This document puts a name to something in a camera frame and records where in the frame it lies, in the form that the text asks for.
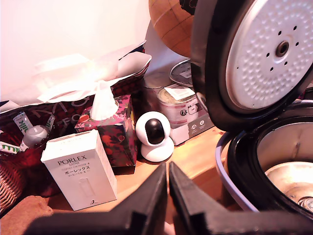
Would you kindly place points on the black rice cooker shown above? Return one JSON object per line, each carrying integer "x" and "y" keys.
{"x": 259, "y": 98}

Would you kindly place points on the floral tissue box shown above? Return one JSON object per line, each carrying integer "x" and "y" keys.
{"x": 117, "y": 137}

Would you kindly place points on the white Porlex grinder box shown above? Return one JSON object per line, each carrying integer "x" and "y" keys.
{"x": 82, "y": 171}

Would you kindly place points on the brown cloth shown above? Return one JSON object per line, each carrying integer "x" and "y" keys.
{"x": 24, "y": 215}

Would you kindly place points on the grey capped bottle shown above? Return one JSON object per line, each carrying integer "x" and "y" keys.
{"x": 34, "y": 137}

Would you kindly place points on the dark red patterned shopping bag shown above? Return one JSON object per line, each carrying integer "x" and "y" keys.
{"x": 73, "y": 80}

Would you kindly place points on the wicker basket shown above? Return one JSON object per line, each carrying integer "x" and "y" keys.
{"x": 9, "y": 183}

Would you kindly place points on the green milk sachet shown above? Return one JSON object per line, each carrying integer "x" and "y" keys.
{"x": 22, "y": 123}

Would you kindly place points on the wooden globe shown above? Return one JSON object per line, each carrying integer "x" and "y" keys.
{"x": 173, "y": 24}

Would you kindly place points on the white round security camera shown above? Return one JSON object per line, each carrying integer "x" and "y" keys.
{"x": 154, "y": 137}

